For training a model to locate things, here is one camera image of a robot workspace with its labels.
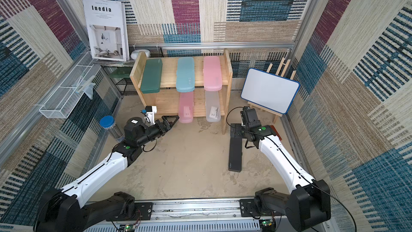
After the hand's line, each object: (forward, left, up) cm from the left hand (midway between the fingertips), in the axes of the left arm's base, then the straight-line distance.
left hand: (175, 119), depth 76 cm
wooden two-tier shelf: (+16, +7, -4) cm, 18 cm away
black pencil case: (-9, -29, -23) cm, 38 cm away
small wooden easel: (+16, -50, -14) cm, 54 cm away
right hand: (+1, -32, -9) cm, 33 cm away
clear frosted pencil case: (+10, -18, -2) cm, 20 cm away
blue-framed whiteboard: (+21, -51, -3) cm, 55 cm away
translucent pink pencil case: (+9, -4, -2) cm, 10 cm away
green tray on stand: (+36, +37, 0) cm, 52 cm away
